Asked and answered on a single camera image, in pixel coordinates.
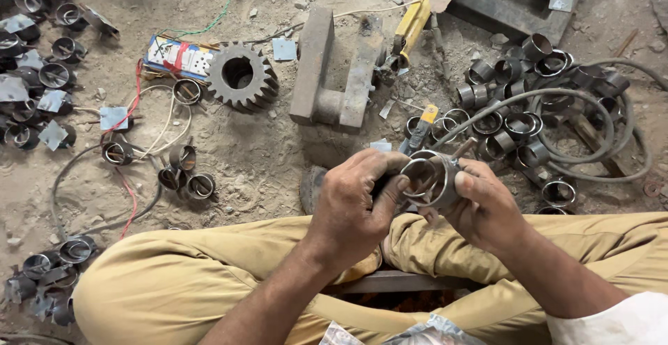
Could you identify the person's left hand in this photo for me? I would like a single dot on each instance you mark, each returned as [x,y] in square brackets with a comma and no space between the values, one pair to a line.
[344,204]

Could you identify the person's right hand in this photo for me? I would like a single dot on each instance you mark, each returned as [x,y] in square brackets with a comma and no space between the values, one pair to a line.
[490,209]

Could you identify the dark round iron block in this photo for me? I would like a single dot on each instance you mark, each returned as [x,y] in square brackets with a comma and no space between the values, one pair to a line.
[312,188]

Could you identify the thin brown rod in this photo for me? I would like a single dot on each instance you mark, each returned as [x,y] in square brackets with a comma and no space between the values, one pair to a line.
[464,148]

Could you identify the pile of plain metal rings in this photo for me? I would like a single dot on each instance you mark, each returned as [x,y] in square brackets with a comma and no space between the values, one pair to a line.
[514,126]

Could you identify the small yellow black tool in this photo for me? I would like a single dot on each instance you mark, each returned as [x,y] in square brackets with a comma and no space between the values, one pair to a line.
[421,128]

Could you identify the rusty u-shaped steel block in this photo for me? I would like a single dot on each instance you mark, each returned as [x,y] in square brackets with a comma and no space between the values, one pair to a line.
[313,68]

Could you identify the crumpled plastic bag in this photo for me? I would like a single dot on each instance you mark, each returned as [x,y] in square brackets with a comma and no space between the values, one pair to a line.
[417,334]

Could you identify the large steel gear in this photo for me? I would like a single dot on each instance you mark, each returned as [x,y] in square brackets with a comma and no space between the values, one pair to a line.
[261,81]

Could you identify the rusty washer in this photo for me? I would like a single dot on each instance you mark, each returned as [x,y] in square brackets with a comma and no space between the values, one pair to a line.
[653,188]

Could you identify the person's white shirt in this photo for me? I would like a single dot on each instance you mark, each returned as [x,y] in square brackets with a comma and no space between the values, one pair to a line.
[616,324]

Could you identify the person's khaki trousers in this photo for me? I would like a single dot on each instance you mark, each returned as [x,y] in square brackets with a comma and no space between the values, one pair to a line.
[182,282]

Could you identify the dark steel slab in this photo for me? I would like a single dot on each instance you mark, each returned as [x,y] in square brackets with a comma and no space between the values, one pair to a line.
[511,8]

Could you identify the taped white power strip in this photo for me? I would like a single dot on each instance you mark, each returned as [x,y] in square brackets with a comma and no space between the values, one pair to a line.
[175,55]

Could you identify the cluster of rings with plates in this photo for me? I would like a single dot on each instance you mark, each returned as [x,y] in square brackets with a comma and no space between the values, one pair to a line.
[52,274]

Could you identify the heap of rings with plates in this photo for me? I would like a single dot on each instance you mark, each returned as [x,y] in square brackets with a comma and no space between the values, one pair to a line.
[36,73]

